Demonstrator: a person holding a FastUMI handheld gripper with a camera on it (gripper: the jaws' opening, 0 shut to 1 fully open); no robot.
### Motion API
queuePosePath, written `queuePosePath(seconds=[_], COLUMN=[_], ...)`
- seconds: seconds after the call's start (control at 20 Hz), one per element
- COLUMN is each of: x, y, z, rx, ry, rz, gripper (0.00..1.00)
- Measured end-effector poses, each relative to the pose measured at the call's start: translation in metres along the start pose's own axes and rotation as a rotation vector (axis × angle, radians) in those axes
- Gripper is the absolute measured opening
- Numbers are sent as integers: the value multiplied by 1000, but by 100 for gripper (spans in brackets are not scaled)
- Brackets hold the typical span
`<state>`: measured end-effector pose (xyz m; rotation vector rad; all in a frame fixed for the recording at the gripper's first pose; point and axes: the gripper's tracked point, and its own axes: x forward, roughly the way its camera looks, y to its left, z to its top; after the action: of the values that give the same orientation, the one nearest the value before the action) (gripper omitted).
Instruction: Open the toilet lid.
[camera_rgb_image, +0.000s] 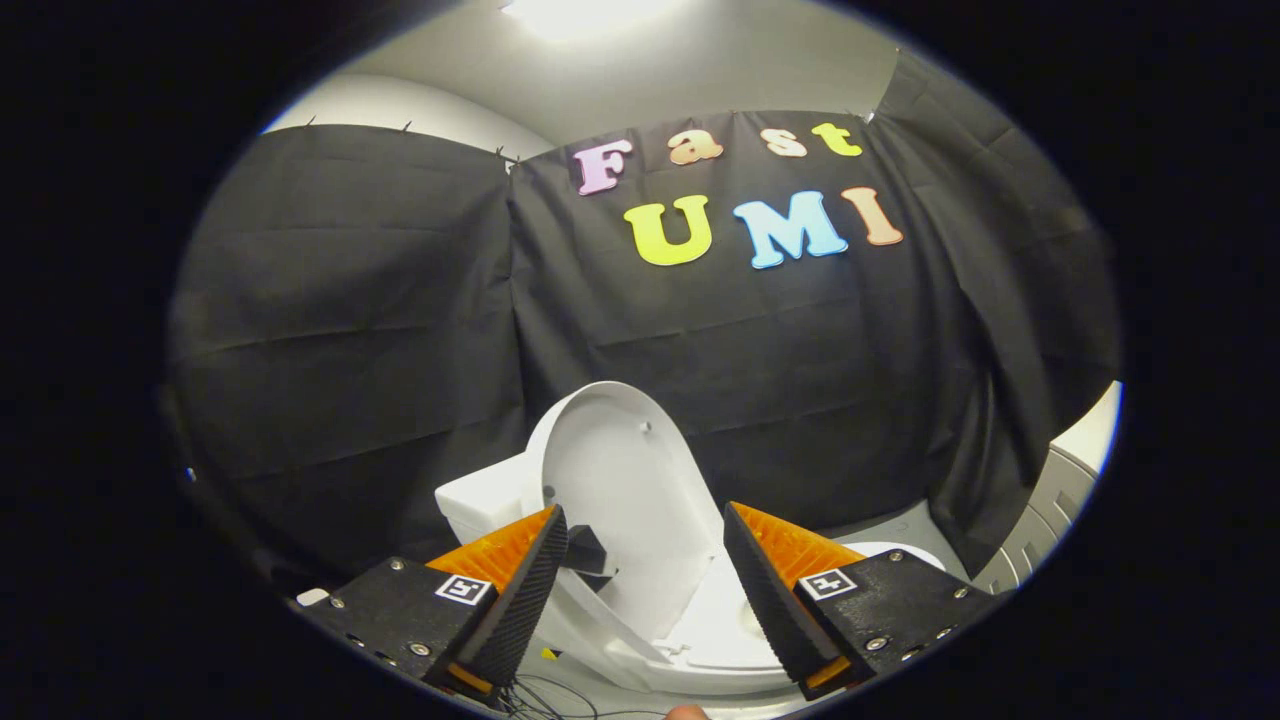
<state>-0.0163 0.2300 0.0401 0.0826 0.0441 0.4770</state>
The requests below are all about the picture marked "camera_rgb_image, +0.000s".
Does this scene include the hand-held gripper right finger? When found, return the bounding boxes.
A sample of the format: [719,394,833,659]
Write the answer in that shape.
[722,502,1001,703]

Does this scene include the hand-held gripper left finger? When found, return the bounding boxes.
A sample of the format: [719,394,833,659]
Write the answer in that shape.
[295,505,569,707]

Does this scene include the white toilet lid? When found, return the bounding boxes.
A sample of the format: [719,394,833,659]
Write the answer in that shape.
[525,380,726,643]

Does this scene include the white toilet seat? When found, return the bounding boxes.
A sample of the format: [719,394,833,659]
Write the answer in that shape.
[640,542,946,669]

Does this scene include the white ceramic toilet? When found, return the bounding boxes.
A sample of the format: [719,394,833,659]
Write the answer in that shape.
[435,455,946,698]

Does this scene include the white grey drawer cabinet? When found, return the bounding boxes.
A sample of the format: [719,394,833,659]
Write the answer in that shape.
[975,385,1123,593]

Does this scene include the black backdrop cloth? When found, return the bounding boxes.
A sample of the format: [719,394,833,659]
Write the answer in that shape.
[165,50,1121,591]

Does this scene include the black cable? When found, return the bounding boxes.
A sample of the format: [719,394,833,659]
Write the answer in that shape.
[495,675,603,720]

